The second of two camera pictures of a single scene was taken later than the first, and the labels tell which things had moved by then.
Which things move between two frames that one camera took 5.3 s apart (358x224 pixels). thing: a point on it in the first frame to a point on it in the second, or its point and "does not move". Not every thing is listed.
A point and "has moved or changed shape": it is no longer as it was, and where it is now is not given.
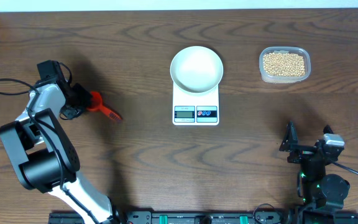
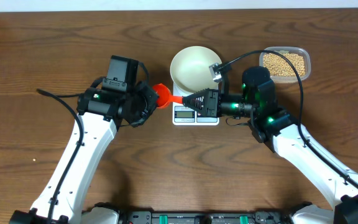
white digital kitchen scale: [201, 109] does not move
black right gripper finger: [290, 140] to [196, 101]
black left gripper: [87, 101] to [151, 98]
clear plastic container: [284, 64] does not move
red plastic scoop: [96, 99] has moved or changed shape
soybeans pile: [284, 64] does not move
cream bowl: [196, 69] does not move
